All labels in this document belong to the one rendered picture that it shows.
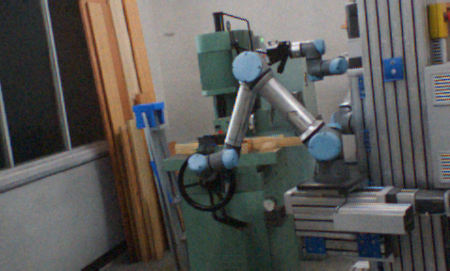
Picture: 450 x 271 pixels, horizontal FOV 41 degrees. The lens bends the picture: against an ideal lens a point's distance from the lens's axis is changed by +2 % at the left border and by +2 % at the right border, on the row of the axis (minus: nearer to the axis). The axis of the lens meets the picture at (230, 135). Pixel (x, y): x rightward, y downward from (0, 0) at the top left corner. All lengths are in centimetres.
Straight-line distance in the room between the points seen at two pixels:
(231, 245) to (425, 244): 97
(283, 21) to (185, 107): 122
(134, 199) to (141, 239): 29
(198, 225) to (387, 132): 111
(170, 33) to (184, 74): 40
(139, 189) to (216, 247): 147
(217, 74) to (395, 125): 96
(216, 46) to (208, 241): 98
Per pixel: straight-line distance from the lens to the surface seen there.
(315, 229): 249
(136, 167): 437
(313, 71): 281
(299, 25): 530
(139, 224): 440
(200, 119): 557
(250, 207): 293
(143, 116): 383
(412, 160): 249
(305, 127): 226
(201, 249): 308
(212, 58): 297
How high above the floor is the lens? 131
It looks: 6 degrees down
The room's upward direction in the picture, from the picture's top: 7 degrees counter-clockwise
